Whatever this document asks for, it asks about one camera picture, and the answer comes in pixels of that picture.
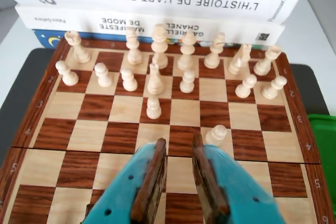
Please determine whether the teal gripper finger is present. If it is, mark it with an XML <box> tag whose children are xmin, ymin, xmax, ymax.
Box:
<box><xmin>192</xmin><ymin>132</ymin><xmax>287</xmax><ymax>224</ymax></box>
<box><xmin>83</xmin><ymin>137</ymin><xmax>168</xmax><ymax>224</ymax></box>

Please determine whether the white wooden pawn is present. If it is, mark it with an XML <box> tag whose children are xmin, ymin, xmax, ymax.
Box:
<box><xmin>235</xmin><ymin>73</ymin><xmax>258</xmax><ymax>98</ymax></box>
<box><xmin>204</xmin><ymin>125</ymin><xmax>228</xmax><ymax>147</ymax></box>
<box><xmin>93</xmin><ymin>62</ymin><xmax>114</xmax><ymax>88</ymax></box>
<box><xmin>261</xmin><ymin>76</ymin><xmax>288</xmax><ymax>100</ymax></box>
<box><xmin>146</xmin><ymin>97</ymin><xmax>162</xmax><ymax>120</ymax></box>
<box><xmin>55</xmin><ymin>60</ymin><xmax>79</xmax><ymax>86</ymax></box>
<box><xmin>180</xmin><ymin>69</ymin><xmax>196</xmax><ymax>93</ymax></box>
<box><xmin>120</xmin><ymin>68</ymin><xmax>139</xmax><ymax>92</ymax></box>

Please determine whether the wooden folding chessboard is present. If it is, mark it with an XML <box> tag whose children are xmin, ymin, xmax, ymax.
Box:
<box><xmin>0</xmin><ymin>36</ymin><xmax>333</xmax><ymax>224</ymax></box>

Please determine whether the green plastic container lid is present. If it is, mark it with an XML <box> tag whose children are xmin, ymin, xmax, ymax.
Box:
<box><xmin>307</xmin><ymin>113</ymin><xmax>336</xmax><ymax>224</ymax></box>

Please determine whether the white wooden rook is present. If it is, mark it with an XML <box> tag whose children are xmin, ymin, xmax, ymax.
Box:
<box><xmin>253</xmin><ymin>45</ymin><xmax>282</xmax><ymax>76</ymax></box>
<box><xmin>64</xmin><ymin>30</ymin><xmax>92</xmax><ymax>64</ymax></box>

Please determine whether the white wooden bishop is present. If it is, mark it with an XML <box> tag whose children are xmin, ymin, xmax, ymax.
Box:
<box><xmin>203</xmin><ymin>32</ymin><xmax>226</xmax><ymax>69</ymax></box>
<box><xmin>125</xmin><ymin>27</ymin><xmax>144</xmax><ymax>65</ymax></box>

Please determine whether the white wooden queen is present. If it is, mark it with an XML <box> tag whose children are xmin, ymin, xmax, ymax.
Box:
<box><xmin>177</xmin><ymin>32</ymin><xmax>196</xmax><ymax>71</ymax></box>

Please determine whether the white wooden king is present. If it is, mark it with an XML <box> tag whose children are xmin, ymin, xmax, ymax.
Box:
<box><xmin>151</xmin><ymin>24</ymin><xmax>169</xmax><ymax>69</ymax></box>

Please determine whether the blue illustrated book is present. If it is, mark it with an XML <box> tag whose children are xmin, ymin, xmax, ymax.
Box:
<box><xmin>31</xmin><ymin>29</ymin><xmax>237</xmax><ymax>49</ymax></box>

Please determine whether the white book Gabrielle Chanel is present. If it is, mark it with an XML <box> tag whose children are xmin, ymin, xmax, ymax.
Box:
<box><xmin>15</xmin><ymin>5</ymin><xmax>286</xmax><ymax>46</ymax></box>

